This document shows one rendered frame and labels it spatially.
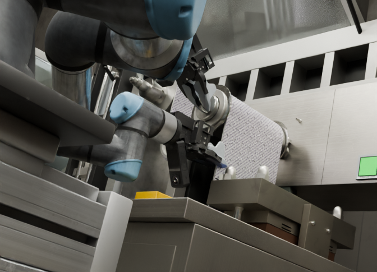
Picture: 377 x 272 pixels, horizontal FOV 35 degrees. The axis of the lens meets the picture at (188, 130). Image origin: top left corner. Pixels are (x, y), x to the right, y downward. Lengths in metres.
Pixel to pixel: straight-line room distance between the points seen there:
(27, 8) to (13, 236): 0.20
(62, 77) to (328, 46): 1.04
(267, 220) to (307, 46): 0.77
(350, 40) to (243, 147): 0.51
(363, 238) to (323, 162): 1.41
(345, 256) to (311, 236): 1.68
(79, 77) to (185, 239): 0.36
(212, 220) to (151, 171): 0.76
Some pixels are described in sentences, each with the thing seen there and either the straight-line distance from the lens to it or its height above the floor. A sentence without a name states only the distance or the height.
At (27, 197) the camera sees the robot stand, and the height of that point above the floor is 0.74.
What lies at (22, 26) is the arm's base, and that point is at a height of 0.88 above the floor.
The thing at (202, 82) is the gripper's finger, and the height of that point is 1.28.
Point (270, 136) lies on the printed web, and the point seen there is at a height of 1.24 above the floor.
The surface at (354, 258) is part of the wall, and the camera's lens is 3.12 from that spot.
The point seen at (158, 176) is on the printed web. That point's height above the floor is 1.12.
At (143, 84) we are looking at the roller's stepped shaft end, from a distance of 1.79.
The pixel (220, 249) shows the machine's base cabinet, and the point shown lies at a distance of 1.17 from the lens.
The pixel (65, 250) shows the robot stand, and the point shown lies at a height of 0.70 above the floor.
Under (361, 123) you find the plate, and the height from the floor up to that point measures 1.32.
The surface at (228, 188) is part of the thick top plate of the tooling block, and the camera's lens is 1.42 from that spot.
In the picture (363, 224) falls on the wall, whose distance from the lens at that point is 3.14.
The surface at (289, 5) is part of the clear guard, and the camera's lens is 2.02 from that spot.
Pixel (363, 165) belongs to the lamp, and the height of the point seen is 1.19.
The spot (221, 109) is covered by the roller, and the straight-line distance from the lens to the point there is 1.59.
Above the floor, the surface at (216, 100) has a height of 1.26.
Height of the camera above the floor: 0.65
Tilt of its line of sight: 19 degrees up
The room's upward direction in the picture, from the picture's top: 13 degrees clockwise
